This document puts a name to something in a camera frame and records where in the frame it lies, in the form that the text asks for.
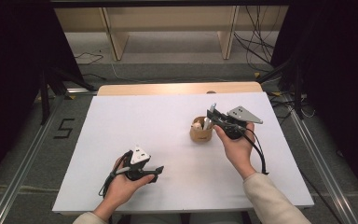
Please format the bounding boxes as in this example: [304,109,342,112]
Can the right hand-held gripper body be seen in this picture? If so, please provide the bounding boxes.
[218,105,264,141]

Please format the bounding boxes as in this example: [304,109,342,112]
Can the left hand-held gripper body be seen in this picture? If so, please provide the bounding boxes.
[124,145,153,182]

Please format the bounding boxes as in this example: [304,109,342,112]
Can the thin white pen blue ends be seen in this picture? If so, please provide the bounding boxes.
[202,103,217,131]

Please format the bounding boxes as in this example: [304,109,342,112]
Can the tan paper pen holder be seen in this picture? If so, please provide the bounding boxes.
[189,116,213,144]

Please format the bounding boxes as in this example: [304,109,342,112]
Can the person's left hand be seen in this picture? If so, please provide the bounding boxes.
[104,157,156,209]

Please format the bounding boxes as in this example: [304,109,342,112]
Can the person's right hand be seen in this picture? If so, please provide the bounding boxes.
[213,121,257,181]

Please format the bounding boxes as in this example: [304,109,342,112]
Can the white table cover sheet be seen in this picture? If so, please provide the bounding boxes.
[51,91,315,216]

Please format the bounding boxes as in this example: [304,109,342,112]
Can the light wooden table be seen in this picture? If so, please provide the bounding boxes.
[96,81,264,97]

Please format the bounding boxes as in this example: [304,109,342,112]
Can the black tripod stand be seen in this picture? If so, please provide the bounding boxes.
[38,66,96,125]
[255,55,306,120]

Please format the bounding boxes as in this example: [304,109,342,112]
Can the light wooden shelf unit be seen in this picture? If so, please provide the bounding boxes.
[54,6,290,62]

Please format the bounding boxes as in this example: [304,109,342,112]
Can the dark curtain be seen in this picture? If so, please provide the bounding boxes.
[0,0,83,190]
[271,0,358,197]

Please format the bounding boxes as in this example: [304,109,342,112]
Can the left hand-held gripper cable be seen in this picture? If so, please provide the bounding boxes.
[98,150,131,199]

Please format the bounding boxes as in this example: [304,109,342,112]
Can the hand-held gripper cable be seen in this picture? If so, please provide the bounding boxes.
[245,128,269,175]
[98,150,131,199]

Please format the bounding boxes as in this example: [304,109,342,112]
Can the right hand-held gripper cable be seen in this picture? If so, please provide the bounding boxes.
[245,128,269,175]

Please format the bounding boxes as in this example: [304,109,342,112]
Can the bundle of black floor cables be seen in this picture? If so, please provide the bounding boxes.
[232,6,281,73]

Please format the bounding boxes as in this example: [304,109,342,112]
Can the metal floor rail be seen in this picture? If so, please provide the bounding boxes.
[0,96,63,224]
[287,102,358,224]

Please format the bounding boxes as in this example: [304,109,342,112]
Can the thin black floor cable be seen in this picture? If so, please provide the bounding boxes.
[74,51,104,65]

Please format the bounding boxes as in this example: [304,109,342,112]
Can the black overhead frame bar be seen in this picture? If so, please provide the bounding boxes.
[49,0,293,7]

